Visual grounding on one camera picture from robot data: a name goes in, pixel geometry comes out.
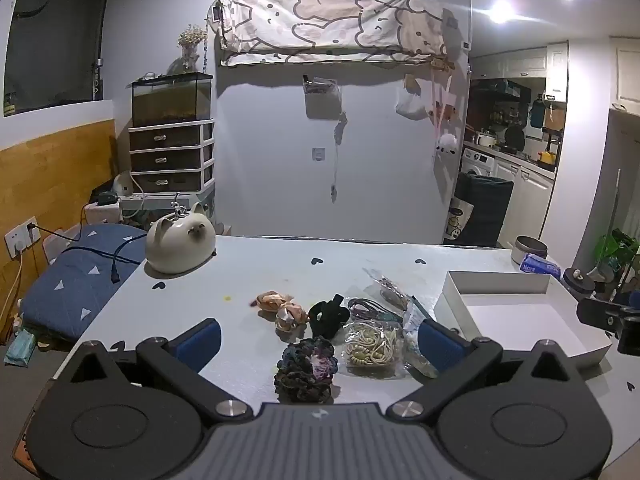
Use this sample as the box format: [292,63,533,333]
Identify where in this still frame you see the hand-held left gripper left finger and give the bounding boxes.
[65,318,253,423]

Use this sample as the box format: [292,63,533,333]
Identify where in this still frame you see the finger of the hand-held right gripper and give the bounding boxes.
[576,298,626,333]

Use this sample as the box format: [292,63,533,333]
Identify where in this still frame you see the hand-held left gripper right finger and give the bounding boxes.
[387,320,582,420]

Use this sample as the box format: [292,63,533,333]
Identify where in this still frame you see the white cardboard box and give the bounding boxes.
[433,270,614,369]

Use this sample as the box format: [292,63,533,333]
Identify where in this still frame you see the peach hair bow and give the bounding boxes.
[250,290,309,332]

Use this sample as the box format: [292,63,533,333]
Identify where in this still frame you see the dark crochet scrunchie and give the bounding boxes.
[273,337,335,404]

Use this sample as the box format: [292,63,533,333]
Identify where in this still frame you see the black scrunchie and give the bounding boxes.
[308,294,351,339]

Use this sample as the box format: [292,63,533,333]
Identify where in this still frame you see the small clear blue-label bag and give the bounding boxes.
[402,296,442,380]

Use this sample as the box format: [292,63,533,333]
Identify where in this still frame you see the black round stand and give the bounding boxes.
[562,267,597,302]

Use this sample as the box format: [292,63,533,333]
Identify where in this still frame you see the green potted plant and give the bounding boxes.
[594,229,640,283]

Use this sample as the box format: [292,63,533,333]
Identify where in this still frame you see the blue tissue packet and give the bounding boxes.
[519,253,562,279]

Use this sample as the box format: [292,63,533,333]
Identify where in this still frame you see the round metal tin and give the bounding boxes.
[510,235,550,266]

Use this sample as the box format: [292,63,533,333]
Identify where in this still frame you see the white cat-shaped ceramic lamp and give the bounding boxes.
[145,202,217,275]

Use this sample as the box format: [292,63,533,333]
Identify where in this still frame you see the printed tote bag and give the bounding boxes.
[443,198,474,244]

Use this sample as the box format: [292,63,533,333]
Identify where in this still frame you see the blue triangle-print bedding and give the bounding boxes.
[21,223,149,342]

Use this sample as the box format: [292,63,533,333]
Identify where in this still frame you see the black fabric bag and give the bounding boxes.
[451,170,515,248]

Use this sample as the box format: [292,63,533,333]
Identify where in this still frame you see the teal wipes packet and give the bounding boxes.
[3,329,39,369]

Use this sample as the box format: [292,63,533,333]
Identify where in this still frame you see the white washing machine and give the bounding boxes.
[460,147,497,179]

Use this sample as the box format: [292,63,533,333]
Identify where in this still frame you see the white drawer unit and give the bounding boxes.
[127,119,217,195]

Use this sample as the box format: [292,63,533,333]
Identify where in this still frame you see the white plush toy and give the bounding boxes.
[433,131,459,155]

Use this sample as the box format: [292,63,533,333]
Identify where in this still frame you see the white plastic bag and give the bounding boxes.
[395,84,432,122]

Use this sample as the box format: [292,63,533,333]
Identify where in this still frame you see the glass fish tank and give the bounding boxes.
[131,72,214,128]

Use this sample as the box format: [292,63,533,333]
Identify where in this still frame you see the white kitchen cabinets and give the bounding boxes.
[470,41,571,106]

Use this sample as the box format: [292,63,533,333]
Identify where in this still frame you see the vase of dried flowers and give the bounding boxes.
[178,25,208,73]

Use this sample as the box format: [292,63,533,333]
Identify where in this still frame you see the dark window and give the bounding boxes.
[0,0,111,118]

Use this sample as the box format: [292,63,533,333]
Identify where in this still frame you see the cat-print cloth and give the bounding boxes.
[209,0,448,67]

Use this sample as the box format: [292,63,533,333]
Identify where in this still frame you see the bag of dark hair ties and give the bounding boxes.
[346,297,407,325]

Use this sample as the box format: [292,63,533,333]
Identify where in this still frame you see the bag of brown hair ties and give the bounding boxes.
[364,268,412,311]

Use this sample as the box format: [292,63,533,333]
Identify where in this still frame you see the black power cable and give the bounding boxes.
[31,224,148,283]

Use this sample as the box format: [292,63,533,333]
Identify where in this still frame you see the white wall outlet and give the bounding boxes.
[4,215,41,257]

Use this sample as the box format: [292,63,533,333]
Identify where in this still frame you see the hanging white cable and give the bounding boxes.
[330,111,349,205]

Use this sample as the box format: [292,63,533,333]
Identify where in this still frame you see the clear wall pocket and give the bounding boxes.
[303,75,343,119]

